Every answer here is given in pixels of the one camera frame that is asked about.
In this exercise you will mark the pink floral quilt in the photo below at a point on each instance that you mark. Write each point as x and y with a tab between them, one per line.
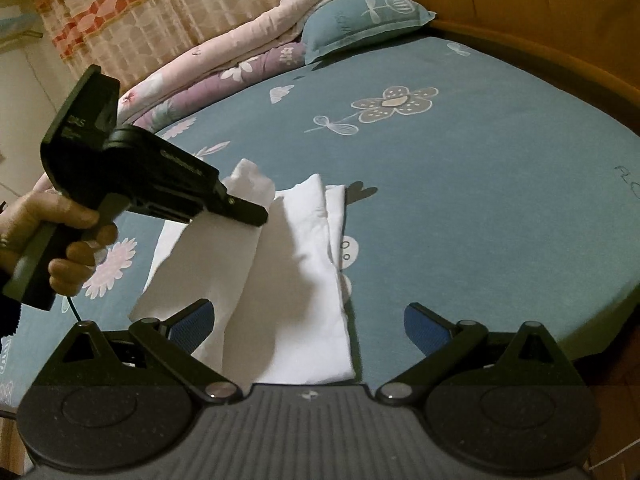
240	40

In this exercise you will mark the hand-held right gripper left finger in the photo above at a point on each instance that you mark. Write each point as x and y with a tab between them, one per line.
195	322

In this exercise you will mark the white t-shirt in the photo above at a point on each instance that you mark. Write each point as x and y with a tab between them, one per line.
300	270

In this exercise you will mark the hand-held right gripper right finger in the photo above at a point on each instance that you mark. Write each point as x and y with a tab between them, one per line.
425	325

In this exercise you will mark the white air conditioner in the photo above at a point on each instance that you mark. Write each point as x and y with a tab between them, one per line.
15	27

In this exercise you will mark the person's left hand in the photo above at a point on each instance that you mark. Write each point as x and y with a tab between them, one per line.
45	212

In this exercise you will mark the orange checked curtain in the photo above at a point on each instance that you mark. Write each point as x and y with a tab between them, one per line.
150	10

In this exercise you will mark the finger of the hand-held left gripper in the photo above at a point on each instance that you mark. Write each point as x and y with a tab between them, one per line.
247	212

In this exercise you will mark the teal pillow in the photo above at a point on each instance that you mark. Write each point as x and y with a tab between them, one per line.
360	20

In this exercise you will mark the purple floral quilt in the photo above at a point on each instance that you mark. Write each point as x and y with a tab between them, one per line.
225	85

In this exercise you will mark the teal floral bed sheet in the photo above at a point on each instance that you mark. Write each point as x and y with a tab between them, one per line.
475	185

